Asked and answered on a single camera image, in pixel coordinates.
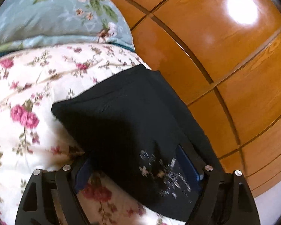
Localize black pants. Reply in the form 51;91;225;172
52;65;222;221

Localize floral white bedspread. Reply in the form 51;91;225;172
0;43;185;224

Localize orange wooden wardrobe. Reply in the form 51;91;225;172
112;0;281;197

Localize light blue floral pillow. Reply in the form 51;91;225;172
0;0;135;54

